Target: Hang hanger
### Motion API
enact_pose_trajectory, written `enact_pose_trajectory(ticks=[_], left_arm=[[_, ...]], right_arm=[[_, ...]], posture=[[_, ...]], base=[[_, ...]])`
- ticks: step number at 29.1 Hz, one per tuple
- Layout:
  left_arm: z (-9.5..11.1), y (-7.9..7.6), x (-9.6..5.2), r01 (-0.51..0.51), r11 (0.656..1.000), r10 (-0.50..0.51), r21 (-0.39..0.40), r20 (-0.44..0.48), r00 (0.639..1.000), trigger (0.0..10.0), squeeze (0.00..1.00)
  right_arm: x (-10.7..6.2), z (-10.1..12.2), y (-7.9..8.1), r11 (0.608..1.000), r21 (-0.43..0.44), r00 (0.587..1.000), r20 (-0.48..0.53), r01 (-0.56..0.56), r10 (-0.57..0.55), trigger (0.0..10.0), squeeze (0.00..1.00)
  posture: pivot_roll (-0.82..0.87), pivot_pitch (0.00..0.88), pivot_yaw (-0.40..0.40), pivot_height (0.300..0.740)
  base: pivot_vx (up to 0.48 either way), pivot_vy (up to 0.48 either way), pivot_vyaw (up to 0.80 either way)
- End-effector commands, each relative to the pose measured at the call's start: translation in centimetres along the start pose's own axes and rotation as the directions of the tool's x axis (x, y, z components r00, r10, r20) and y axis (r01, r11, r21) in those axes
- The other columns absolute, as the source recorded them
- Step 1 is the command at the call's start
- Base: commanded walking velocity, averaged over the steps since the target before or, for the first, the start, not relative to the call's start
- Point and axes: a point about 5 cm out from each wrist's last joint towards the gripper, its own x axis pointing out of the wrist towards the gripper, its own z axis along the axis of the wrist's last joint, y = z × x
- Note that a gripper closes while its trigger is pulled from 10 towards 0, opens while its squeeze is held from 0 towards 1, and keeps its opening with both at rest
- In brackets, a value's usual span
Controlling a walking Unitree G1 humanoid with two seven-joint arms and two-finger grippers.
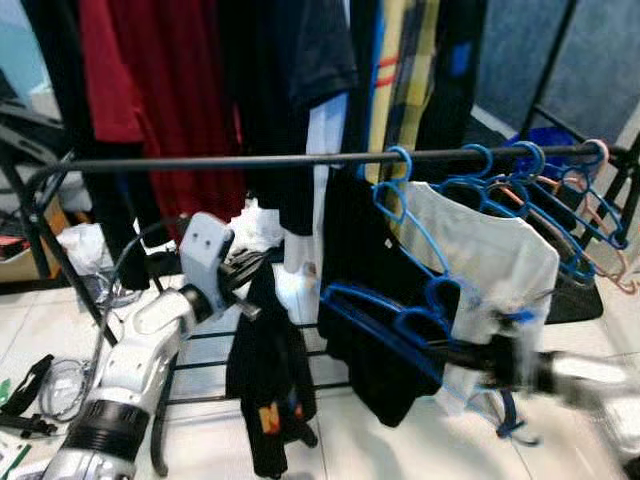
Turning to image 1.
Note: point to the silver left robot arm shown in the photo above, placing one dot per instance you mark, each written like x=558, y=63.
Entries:
x=130, y=360

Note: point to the red garment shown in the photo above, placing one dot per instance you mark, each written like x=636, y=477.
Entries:
x=170, y=100

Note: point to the clear plastic bag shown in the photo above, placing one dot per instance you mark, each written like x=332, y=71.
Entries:
x=85, y=255

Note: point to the plain black garment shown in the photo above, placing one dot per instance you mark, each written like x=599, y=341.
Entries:
x=350, y=240

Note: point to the blue plastic hanger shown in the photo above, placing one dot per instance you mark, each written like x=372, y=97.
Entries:
x=528, y=148
x=404, y=152
x=480, y=150
x=330, y=296

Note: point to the white t-shirt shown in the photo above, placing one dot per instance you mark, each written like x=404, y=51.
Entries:
x=490, y=250

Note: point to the black short sleeve shirt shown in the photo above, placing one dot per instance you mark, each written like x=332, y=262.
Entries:
x=290, y=80

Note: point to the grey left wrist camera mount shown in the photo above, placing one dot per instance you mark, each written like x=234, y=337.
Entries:
x=205, y=250

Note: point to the pink plastic hanger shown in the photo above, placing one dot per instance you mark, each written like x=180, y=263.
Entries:
x=597, y=145

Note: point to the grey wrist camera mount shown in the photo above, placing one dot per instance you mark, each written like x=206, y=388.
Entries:
x=205, y=250
x=500, y=330

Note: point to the black garment with blue patch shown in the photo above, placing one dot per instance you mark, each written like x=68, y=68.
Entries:
x=450, y=100

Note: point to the black metal clothes rack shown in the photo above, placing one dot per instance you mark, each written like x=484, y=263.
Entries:
x=250, y=160

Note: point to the black garment with colourful print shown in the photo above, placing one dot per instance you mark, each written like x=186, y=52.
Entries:
x=265, y=370

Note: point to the brown cardboard box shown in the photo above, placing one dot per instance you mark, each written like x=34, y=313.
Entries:
x=30, y=235

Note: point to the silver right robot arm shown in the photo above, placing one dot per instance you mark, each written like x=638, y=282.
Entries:
x=590, y=375

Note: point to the white plastic bag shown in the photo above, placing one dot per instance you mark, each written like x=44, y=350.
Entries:
x=265, y=225

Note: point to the yellow plaid garment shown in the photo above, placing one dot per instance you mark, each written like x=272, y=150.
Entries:
x=400, y=70

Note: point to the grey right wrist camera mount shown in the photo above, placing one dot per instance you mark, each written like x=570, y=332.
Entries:
x=500, y=330

